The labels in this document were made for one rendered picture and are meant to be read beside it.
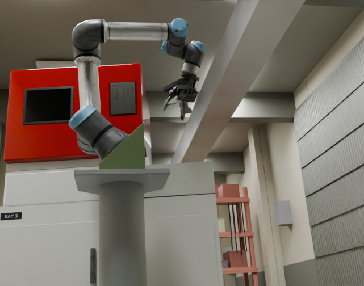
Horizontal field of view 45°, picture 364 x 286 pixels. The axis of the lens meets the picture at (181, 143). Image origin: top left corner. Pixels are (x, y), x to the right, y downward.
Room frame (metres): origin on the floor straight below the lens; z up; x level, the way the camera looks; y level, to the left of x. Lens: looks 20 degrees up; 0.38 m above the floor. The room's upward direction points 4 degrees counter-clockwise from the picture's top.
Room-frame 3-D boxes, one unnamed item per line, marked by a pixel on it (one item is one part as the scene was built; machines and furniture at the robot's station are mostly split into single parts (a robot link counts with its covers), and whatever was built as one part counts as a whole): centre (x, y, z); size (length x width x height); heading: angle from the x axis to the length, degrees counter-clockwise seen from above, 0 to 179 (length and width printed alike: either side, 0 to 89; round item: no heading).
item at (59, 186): (1.90, 0.50, 0.89); 0.55 x 0.09 x 0.14; 91
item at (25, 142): (2.80, 0.64, 1.52); 0.81 x 0.75 x 0.60; 91
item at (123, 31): (1.59, 0.18, 1.47); 0.49 x 0.11 x 0.12; 100
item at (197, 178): (2.18, 0.05, 0.89); 0.62 x 0.35 x 0.14; 1
